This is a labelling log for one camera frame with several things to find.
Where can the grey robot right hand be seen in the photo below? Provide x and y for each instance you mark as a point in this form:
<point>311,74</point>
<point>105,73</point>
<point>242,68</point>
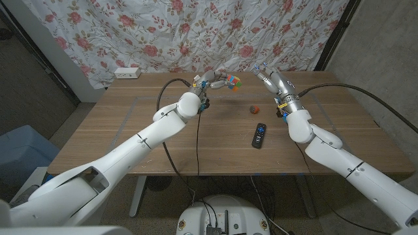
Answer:
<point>282,85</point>

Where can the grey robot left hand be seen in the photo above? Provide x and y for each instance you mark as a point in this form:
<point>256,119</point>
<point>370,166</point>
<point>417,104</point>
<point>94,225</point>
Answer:
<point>205,78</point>

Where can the multicoloured rubiks cube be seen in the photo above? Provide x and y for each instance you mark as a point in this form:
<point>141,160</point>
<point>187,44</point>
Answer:
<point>234,83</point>

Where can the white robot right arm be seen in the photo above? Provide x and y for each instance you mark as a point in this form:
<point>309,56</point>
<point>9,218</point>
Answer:
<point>352,166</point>

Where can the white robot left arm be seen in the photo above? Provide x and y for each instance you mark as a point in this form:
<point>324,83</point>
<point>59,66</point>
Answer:
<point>140,143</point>

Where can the red and grey ball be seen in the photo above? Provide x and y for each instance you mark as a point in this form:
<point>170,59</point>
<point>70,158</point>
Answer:
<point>254,109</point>

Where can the black TV remote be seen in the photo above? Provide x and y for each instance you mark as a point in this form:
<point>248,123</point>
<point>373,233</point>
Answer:
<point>258,137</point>

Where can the floral backdrop cloth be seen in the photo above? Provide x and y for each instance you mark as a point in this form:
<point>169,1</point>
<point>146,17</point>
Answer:
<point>196,32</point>

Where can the black backdrop stand pole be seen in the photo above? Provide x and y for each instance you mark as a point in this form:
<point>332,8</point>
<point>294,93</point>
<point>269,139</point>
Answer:
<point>49,70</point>
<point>336,36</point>

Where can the white power strip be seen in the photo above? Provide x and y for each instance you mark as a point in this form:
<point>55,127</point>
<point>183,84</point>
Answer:
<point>127,73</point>

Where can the grey table leg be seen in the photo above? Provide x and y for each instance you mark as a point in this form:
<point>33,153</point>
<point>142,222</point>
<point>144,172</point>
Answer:
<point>307,199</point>

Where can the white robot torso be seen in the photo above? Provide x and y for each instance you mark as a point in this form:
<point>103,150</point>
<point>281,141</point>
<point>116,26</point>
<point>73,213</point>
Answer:
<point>222,212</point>

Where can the white table leg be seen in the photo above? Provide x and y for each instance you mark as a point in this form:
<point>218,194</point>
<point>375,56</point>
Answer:
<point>137,199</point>

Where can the blue plastic bin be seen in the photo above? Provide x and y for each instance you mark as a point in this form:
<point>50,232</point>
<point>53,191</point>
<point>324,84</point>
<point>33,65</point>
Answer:
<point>23,150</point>

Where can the white low platform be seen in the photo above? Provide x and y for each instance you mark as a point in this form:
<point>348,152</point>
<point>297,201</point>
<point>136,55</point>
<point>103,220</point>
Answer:
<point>32,179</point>

